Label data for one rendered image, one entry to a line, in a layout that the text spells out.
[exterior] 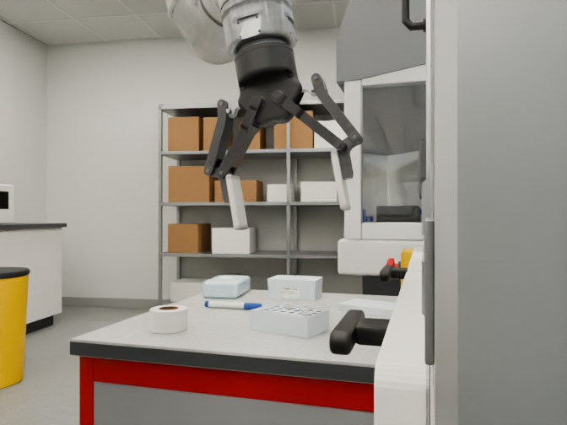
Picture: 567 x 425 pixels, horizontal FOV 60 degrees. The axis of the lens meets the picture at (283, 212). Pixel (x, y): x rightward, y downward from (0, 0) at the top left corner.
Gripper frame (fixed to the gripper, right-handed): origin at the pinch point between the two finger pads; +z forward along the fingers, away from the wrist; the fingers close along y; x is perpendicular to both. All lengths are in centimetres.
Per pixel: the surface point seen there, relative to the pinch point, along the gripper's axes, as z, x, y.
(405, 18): -38, 46, 18
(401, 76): -38, 84, 14
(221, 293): 13, 58, -39
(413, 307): 8.7, -30.4, 14.8
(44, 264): -16, 277, -303
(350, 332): 9.7, -29.8, 11.1
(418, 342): 8.9, -37.9, 15.3
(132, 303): 35, 383, -298
